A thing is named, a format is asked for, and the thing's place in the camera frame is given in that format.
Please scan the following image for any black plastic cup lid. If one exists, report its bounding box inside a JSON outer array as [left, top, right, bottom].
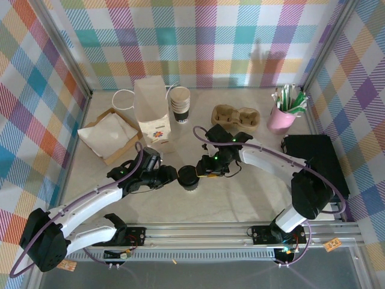
[[176, 164, 200, 187]]

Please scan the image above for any white flower print paper bag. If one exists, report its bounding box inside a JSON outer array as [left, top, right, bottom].
[[112, 77, 180, 154]]

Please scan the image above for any cardboard napkin box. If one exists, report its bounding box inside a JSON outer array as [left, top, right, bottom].
[[86, 107, 143, 166]]

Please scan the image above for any pink cup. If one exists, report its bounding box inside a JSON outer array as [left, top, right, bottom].
[[267, 105, 299, 135]]

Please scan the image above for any stack of paper cups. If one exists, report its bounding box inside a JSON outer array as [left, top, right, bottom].
[[169, 86, 192, 125]]

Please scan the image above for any small controller board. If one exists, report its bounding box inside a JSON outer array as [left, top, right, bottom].
[[103, 248, 134, 261], [274, 246, 298, 256]]

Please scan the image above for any green stick packet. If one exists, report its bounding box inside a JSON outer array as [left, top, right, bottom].
[[289, 91, 306, 113], [293, 95, 310, 115]]

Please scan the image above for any black flat case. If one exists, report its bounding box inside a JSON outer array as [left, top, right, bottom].
[[280, 134, 351, 203]]

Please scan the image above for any grey metal shelf plate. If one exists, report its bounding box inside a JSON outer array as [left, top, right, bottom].
[[37, 258, 363, 289]]

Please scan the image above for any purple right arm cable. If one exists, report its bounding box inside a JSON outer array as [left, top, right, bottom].
[[192, 125, 347, 268]]

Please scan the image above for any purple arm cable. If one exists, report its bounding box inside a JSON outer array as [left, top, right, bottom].
[[8, 141, 145, 278], [192, 125, 347, 268]]

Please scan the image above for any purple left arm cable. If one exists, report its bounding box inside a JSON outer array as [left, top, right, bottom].
[[8, 141, 145, 278]]

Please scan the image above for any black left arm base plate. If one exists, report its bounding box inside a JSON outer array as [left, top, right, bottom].
[[91, 225, 147, 247]]

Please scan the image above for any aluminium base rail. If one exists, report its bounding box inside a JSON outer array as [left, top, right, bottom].
[[64, 222, 365, 250]]

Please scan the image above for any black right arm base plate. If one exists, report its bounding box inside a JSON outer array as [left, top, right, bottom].
[[251, 225, 307, 245]]

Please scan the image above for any slotted grey cable duct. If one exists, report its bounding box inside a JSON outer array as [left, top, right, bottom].
[[64, 251, 279, 263]]

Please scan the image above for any aluminium frame post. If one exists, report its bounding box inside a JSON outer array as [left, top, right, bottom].
[[31, 0, 93, 98], [300, 0, 360, 94]]

